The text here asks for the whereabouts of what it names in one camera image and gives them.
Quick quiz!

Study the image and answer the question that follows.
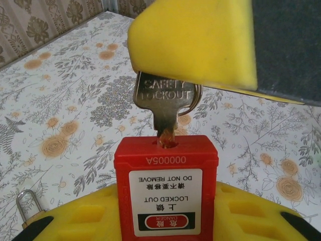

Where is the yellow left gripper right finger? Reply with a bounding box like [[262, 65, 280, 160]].
[[212, 181, 321, 241]]

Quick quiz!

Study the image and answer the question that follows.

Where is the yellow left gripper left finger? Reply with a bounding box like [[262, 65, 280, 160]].
[[14, 183, 120, 241]]

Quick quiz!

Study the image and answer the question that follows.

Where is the silver key ring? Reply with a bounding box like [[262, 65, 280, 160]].
[[177, 82, 205, 117]]

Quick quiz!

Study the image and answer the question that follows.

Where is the silver safety lockout key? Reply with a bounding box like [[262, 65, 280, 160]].
[[132, 71, 199, 148]]

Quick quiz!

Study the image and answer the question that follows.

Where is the red safety lockout padlock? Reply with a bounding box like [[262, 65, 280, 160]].
[[114, 135, 219, 241]]

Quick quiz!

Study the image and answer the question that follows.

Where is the small brass padlock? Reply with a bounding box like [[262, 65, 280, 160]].
[[16, 189, 46, 229]]

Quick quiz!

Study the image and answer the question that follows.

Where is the aluminium frame post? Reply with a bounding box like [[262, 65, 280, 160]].
[[101, 0, 119, 12]]

